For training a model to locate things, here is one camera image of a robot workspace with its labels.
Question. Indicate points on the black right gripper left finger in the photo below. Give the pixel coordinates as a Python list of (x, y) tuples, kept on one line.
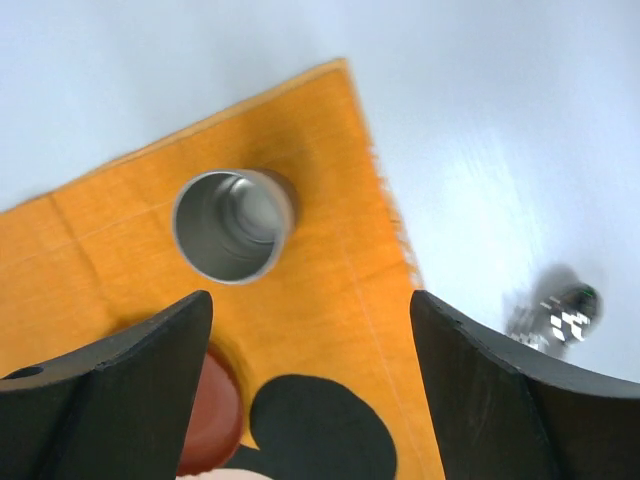
[(118, 408)]

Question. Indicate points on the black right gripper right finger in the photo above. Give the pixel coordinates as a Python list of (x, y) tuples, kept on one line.
[(501, 410)]

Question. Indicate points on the red round plate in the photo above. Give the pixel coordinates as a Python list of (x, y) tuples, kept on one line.
[(217, 420)]

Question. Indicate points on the orange cartoon mouse towel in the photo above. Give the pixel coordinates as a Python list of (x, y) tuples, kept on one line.
[(98, 254)]

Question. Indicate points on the metal cup brown base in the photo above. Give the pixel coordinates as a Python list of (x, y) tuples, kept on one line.
[(232, 225)]

